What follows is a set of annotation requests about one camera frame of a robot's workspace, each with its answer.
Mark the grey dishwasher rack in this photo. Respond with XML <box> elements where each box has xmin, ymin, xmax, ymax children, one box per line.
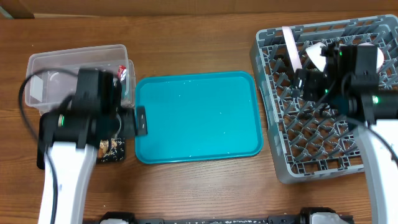
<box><xmin>250</xmin><ymin>15</ymin><xmax>397</xmax><ymax>184</ymax></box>

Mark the large pink plate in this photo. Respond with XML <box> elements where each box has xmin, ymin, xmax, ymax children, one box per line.
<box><xmin>282</xmin><ymin>26</ymin><xmax>302</xmax><ymax>72</ymax></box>

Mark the bowl of food scraps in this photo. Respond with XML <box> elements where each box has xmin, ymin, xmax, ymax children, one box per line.
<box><xmin>305</xmin><ymin>42</ymin><xmax>326</xmax><ymax>72</ymax></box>

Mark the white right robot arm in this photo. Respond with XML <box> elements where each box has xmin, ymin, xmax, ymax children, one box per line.
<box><xmin>288</xmin><ymin>42</ymin><xmax>397</xmax><ymax>223</ymax></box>

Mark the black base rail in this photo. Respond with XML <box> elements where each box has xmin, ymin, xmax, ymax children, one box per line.
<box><xmin>83</xmin><ymin>207</ymin><xmax>354</xmax><ymax>224</ymax></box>

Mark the red snack wrapper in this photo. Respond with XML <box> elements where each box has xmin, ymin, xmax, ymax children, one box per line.
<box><xmin>117</xmin><ymin>65</ymin><xmax>127</xmax><ymax>81</ymax></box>

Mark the teal plastic tray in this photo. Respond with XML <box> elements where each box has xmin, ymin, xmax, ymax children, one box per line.
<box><xmin>135</xmin><ymin>71</ymin><xmax>264</xmax><ymax>164</ymax></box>

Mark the pink bowl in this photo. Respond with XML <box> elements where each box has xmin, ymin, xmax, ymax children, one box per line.
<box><xmin>360</xmin><ymin>43</ymin><xmax>384</xmax><ymax>72</ymax></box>

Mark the black tray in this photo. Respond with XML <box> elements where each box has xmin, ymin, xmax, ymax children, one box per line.
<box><xmin>36</xmin><ymin>138</ymin><xmax>126</xmax><ymax>170</ymax></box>

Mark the clear plastic bin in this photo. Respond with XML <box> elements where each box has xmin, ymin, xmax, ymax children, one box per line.
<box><xmin>25</xmin><ymin>44</ymin><xmax>136</xmax><ymax>114</ymax></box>

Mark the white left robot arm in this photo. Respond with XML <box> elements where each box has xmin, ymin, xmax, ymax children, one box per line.
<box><xmin>38</xmin><ymin>68</ymin><xmax>148</xmax><ymax>223</ymax></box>

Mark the pile of rice and peanuts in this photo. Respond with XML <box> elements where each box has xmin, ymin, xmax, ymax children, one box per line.
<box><xmin>97</xmin><ymin>138</ymin><xmax>126</xmax><ymax>163</ymax></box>

